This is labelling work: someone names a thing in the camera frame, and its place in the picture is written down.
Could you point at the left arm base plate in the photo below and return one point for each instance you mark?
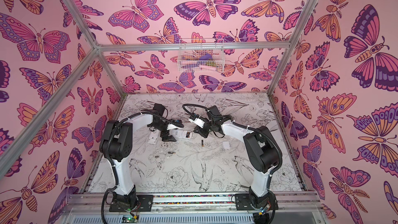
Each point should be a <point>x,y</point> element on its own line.
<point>141,203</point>

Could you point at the battery cover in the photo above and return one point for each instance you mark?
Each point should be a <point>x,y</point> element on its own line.
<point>226,145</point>

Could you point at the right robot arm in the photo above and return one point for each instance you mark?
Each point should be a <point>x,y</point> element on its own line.
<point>263,151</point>

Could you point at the white wire basket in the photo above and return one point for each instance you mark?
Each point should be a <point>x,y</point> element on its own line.
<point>201,55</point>

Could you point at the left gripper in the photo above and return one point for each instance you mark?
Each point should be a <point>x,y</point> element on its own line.
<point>168,138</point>

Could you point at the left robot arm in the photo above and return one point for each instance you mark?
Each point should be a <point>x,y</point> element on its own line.
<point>117,143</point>

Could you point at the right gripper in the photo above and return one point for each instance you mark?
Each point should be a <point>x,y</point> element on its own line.
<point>202,130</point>

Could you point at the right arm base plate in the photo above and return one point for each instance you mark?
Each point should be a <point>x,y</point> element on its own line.
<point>250,202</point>

